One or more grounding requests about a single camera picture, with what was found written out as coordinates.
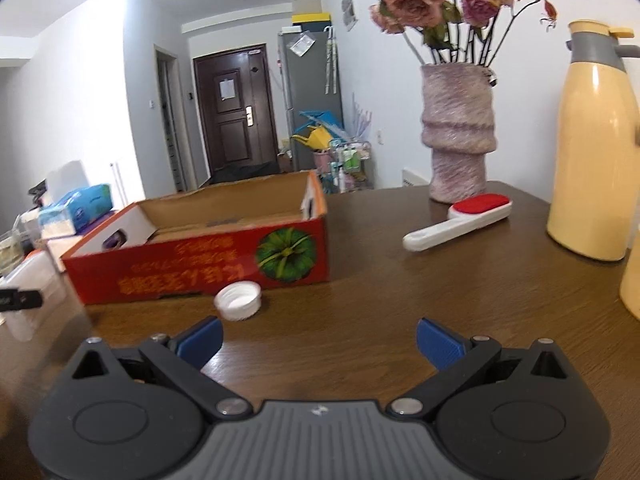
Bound white screw cap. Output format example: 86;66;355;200
214;281;262;322

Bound white red lint brush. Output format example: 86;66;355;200
402;193;513;252

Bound clear plastic jar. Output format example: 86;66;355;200
1;250;67;342

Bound red cardboard box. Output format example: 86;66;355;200
61;171;329;304

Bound purple white tissue pack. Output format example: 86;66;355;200
44;211;115;274

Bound blue tissue pack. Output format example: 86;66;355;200
38;160;113;240

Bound yellow thermos jug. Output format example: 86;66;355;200
547;20;639;262

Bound clear plastic cup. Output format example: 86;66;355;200
0;230;24;276

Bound pink textured vase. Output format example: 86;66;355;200
421;63;497;204

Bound dark brown door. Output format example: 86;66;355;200
193;44;278;172

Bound grey refrigerator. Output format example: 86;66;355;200
279;29;344;171

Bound dried pink flowers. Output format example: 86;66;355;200
370;0;558;68

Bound wire storage rack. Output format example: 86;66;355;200
314;141;373;194

